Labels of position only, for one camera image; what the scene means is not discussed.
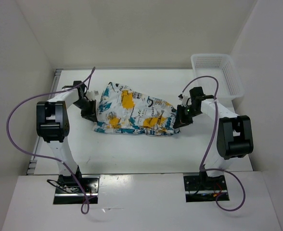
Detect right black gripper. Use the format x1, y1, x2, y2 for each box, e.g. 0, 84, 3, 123
173, 104, 201, 128

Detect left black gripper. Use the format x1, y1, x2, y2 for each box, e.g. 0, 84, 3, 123
72, 99, 97, 123

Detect colourful printed shorts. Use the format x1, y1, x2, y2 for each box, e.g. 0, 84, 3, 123
93, 82, 178, 136

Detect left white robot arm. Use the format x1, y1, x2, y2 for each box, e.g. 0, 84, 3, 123
36, 81, 97, 193

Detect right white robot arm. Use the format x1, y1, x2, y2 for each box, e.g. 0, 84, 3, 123
173, 87, 254, 189

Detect white plastic mesh basket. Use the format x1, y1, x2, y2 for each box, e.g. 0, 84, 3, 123
191, 53, 244, 101

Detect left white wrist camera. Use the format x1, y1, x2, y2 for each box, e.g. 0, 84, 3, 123
86, 90, 99, 101

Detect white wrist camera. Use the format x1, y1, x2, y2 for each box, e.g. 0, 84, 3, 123
178, 94, 191, 107
86, 90, 99, 101

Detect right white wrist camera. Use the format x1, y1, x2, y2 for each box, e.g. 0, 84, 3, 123
178, 94, 191, 107

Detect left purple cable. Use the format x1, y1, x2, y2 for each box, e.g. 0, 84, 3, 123
6, 66, 96, 215

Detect purple cable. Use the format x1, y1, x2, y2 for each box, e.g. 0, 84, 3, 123
6, 66, 96, 215
180, 75, 247, 212

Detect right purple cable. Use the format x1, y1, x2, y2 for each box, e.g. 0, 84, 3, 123
180, 75, 247, 212

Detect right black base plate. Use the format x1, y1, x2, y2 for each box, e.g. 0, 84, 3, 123
183, 172, 230, 203

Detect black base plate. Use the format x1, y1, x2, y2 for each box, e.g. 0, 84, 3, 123
47, 176, 100, 205
183, 172, 230, 203

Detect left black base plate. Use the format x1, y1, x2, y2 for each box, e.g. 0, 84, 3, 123
47, 176, 100, 205

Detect aluminium table edge rail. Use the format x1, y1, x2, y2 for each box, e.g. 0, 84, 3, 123
26, 68, 63, 175

